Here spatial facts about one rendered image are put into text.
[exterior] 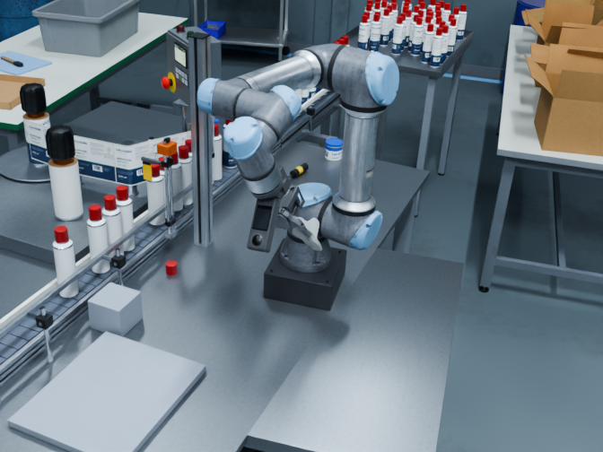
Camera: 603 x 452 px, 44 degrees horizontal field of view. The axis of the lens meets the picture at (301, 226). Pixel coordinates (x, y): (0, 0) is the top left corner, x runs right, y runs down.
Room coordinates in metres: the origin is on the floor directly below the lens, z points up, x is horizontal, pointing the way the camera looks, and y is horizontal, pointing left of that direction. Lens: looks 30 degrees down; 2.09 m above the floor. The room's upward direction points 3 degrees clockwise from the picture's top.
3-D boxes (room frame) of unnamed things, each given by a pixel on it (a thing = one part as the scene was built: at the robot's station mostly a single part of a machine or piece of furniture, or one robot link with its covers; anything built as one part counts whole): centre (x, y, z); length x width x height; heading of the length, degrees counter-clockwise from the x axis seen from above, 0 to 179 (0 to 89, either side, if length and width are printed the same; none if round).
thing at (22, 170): (2.45, 0.95, 0.89); 0.31 x 0.31 x 0.01
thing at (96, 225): (1.79, 0.57, 0.98); 0.05 x 0.05 x 0.20
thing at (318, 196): (1.85, -0.02, 1.08); 0.13 x 0.12 x 0.14; 59
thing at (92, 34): (4.23, 1.24, 0.91); 0.60 x 0.40 x 0.22; 170
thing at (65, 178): (2.10, 0.75, 1.03); 0.09 x 0.09 x 0.30
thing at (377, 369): (1.68, 0.02, 0.81); 0.90 x 0.90 x 0.04; 76
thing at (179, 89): (2.13, 0.34, 1.38); 0.17 x 0.10 x 0.19; 33
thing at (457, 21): (4.31, -0.58, 0.98); 0.57 x 0.46 x 0.21; 68
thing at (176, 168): (2.17, 0.42, 0.98); 0.05 x 0.05 x 0.20
